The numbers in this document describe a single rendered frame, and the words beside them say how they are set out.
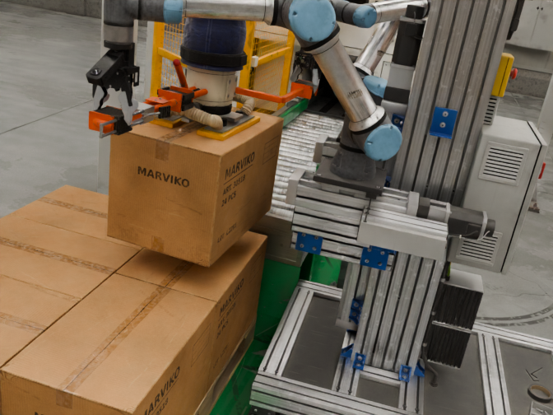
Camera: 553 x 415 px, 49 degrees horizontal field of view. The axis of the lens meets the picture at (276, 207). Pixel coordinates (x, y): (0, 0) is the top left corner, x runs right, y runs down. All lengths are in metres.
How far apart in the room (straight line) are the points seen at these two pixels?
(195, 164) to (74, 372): 0.71
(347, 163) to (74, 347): 1.00
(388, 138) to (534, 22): 9.38
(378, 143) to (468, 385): 1.19
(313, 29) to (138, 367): 1.05
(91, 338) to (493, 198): 1.35
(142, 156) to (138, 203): 0.17
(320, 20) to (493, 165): 0.79
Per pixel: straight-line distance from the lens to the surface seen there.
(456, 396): 2.54
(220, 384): 2.60
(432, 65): 2.07
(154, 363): 1.84
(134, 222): 2.14
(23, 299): 2.13
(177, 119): 2.16
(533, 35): 11.13
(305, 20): 1.65
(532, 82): 11.36
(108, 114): 1.67
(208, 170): 1.93
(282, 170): 3.50
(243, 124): 2.20
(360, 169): 1.96
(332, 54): 1.71
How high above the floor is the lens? 1.67
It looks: 23 degrees down
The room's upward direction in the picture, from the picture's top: 9 degrees clockwise
